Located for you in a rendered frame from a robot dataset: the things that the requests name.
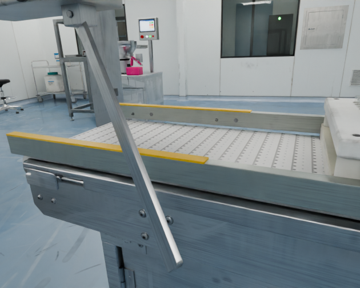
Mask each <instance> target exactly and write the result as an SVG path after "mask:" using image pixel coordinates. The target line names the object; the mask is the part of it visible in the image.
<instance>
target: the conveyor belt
mask: <svg viewBox="0 0 360 288"><path fill-rule="evenodd" d="M126 121H127V124H128V126H129V129H130V131H131V134H132V136H133V138H134V141H135V144H136V146H137V148H143V149H151V150H159V151H168V152H173V153H181V154H190V155H198V156H203V157H208V158H209V159H213V160H218V161H226V162H235V163H242V164H248V165H256V166H264V167H272V168H277V169H285V170H293V171H301V172H307V173H314V174H323V175H324V174H325V171H324V166H323V158H322V149H321V141H320V139H319V136H315V135H302V134H289V133H275V132H268V131H255V130H241V129H228V128H220V127H207V126H194V125H180V124H173V123H160V122H146V121H133V120H126ZM69 139H77V140H83V141H91V142H99V143H108V144H112V145H120V144H119V141H118V138H117V135H116V133H115V130H114V127H113V124H112V122H110V123H108V124H105V125H103V126H100V127H97V128H94V129H92V130H89V131H86V132H84V133H81V134H78V135H76V136H73V137H71V138H69ZM28 158H32V159H38V160H42V161H48V162H54V163H60V164H63V165H69V166H75V167H81V168H84V169H90V170H96V171H102V172H106V173H112V174H117V175H123V176H127V177H132V176H131V175H127V174H121V173H115V172H111V171H105V170H99V169H93V168H89V167H83V166H77V165H72V164H68V163H62V162H56V161H50V160H46V159H40V158H34V157H28V156H25V155H24V156H23V161H22V162H24V161H25V160H27V159H28ZM150 180H151V181H154V182H160V183H165V184H169V185H175V186H181V187H186V188H191V189H196V190H202V191H208V192H212V193H217V194H223V195H229V196H233V197H238V198H244V199H250V200H254V201H260V202H266V203H272V204H275V205H281V206H287V207H293V208H296V209H302V210H308V211H314V212H318V213H324V214H329V215H335V216H339V217H345V218H351V219H356V220H360V218H358V217H352V216H348V215H342V214H337V213H331V212H326V211H321V210H315V209H309V208H305V207H299V206H293V205H287V204H284V203H278V202H272V201H266V200H262V199H256V198H250V197H244V196H240V195H235V194H229V193H223V192H219V191H213V190H207V189H201V188H197V187H191V186H185V185H179V184H176V183H170V182H164V181H158V180H154V179H150Z"/></svg>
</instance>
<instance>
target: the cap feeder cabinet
mask: <svg viewBox="0 0 360 288"><path fill-rule="evenodd" d="M162 73H163V72H162V71H159V72H153V73H151V72H143V74H142V75H127V73H124V74H121V77H122V87H123V98H124V103H136V104H147V105H164V100H163V79H162ZM126 120H133V121H146V122H160V123H164V121H156V120H148V119H134V118H126Z"/></svg>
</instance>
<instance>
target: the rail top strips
mask: <svg viewBox="0 0 360 288"><path fill-rule="evenodd" d="M119 104H120V105H122V106H142V107H161V108H172V109H191V110H210V111H230V112H240V113H251V111H252V110H242V109H222V108H210V107H189V106H168V105H147V104H136V103H119ZM6 135H7V136H12V137H20V138H27V139H34V140H39V141H47V142H55V143H62V144H67V145H74V146H82V147H89V148H94V149H102V150H110V151H117V152H122V149H121V146H120V145H112V144H108V143H99V142H91V141H83V140H77V139H69V138H61V137H52V136H48V135H39V134H31V133H23V132H17V131H14V132H11V133H7V134H6ZM138 151H139V153H140V155H145V156H149V157H157V158H164V159H172V160H176V161H184V162H192V163H200V164H205V162H206V161H207V160H208V159H209V158H208V157H203V156H198V155H190V154H181V153H173V152H168V151H159V150H151V149H143V148H138Z"/></svg>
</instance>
